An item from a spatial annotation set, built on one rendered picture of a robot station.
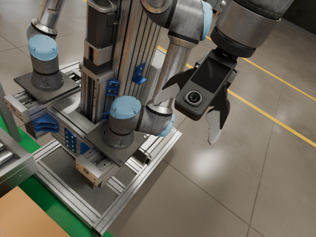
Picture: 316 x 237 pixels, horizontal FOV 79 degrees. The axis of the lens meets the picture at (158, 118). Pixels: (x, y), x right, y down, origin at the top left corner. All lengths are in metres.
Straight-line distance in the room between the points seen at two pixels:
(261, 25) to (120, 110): 0.58
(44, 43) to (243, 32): 0.91
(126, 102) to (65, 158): 1.15
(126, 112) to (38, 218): 0.82
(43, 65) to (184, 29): 0.67
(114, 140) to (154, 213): 1.20
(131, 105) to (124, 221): 1.29
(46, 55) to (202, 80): 0.85
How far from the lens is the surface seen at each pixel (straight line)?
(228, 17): 0.30
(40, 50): 1.04
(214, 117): 0.37
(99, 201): 1.69
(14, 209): 1.38
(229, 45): 0.30
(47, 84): 1.14
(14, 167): 1.41
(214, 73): 0.30
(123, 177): 1.78
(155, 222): 1.95
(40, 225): 1.32
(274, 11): 0.30
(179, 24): 0.71
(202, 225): 2.12
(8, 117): 1.98
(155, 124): 0.79
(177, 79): 0.36
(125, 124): 0.79
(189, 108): 0.27
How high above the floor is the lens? 1.81
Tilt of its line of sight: 45 degrees down
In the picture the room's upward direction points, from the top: 24 degrees clockwise
